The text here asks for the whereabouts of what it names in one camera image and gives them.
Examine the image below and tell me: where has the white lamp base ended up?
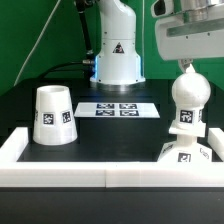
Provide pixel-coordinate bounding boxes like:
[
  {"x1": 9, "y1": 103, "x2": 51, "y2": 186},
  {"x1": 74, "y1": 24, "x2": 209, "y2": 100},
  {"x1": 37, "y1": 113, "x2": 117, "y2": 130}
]
[{"x1": 158, "y1": 121, "x2": 212, "y2": 164}]

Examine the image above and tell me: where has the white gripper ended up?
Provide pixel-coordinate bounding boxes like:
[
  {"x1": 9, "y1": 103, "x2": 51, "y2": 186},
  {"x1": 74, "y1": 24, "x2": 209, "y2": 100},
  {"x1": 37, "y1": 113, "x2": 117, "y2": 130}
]
[{"x1": 151, "y1": 0, "x2": 224, "y2": 73}]

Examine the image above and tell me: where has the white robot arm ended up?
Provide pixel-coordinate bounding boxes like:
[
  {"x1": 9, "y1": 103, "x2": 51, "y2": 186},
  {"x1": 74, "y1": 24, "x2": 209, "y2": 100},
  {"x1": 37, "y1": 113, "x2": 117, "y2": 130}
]
[{"x1": 74, "y1": 0, "x2": 224, "y2": 91}]

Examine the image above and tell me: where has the white U-shaped table fence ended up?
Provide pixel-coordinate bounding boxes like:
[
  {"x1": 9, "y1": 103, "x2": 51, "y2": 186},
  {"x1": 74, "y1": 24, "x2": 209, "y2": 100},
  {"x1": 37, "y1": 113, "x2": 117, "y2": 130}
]
[{"x1": 0, "y1": 127, "x2": 224, "y2": 188}]

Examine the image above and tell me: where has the white fiducial marker plate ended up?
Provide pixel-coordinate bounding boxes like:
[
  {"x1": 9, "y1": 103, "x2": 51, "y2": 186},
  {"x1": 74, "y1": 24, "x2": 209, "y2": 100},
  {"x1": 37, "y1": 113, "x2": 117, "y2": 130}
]
[{"x1": 75, "y1": 102, "x2": 160, "y2": 119}]

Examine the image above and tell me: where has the white lamp bulb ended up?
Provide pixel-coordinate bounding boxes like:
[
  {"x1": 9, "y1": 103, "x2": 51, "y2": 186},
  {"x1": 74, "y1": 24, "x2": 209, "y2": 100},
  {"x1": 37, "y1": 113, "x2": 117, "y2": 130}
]
[{"x1": 172, "y1": 72, "x2": 211, "y2": 129}]

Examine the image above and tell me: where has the black corrugated hose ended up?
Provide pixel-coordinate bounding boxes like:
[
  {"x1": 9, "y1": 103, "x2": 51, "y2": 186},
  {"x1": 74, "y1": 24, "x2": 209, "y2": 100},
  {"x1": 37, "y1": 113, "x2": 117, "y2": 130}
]
[{"x1": 75, "y1": 0, "x2": 96, "y2": 63}]

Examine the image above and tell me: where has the black cable at base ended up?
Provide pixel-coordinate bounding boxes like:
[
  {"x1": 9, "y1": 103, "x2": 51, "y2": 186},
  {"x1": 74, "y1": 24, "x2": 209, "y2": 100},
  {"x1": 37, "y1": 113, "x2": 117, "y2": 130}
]
[{"x1": 37, "y1": 60, "x2": 96, "y2": 81}]

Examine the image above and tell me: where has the white hanging cable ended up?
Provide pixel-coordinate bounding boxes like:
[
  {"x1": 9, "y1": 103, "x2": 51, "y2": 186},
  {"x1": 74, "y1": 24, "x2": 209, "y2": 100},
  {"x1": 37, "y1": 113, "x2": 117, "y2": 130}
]
[{"x1": 13, "y1": 0, "x2": 63, "y2": 87}]

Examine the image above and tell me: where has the white conical lamp shade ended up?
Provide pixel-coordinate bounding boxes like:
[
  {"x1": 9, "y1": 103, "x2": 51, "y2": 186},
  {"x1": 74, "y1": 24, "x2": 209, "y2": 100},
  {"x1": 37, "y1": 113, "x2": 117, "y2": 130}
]
[{"x1": 33, "y1": 85, "x2": 77, "y2": 146}]

